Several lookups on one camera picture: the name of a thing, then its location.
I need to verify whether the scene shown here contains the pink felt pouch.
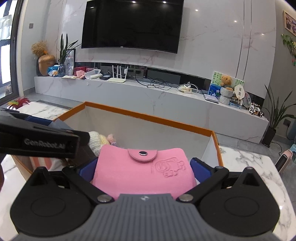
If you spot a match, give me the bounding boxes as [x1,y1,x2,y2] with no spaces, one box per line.
[92,145,197,199]

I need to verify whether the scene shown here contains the white plush pink striped hat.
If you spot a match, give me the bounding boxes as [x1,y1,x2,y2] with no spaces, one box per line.
[30,157,67,171]

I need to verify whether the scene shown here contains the red yellow feather toy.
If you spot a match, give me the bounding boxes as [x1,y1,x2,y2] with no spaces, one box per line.
[6,97,30,109]

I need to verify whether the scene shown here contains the cream crochet doll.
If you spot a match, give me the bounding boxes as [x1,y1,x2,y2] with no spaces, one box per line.
[88,131,117,157]

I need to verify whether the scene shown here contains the white tv console cabinet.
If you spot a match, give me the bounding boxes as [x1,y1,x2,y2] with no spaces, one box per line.
[34,76,268,144]

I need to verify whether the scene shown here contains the orange cardboard storage box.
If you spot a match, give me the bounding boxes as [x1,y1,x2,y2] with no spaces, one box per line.
[18,102,223,167]

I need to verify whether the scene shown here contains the left green plant in vase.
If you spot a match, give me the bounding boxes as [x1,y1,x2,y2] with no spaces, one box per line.
[58,34,80,77]

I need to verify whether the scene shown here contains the pink space heater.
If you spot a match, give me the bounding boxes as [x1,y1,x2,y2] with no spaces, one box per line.
[275,150,293,173]

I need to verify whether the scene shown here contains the golden brown vase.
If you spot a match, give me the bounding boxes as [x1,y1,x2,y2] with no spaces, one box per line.
[38,54,56,76]

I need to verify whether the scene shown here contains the potted green plant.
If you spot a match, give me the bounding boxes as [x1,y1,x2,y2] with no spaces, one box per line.
[262,85,295,148]

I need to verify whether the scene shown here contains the brown teddy bear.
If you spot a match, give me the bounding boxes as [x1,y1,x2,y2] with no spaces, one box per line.
[220,75,233,91]

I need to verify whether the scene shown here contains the white wifi router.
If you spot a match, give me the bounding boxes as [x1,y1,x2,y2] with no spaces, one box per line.
[107,65,128,83]

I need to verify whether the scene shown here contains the white power strip cables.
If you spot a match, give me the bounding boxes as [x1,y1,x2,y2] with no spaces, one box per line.
[176,81,201,95]

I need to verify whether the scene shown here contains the black wall television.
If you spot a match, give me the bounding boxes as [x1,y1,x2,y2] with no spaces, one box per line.
[82,0,184,53]

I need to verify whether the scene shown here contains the framed wall picture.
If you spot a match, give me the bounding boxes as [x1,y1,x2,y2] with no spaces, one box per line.
[283,11,296,36]

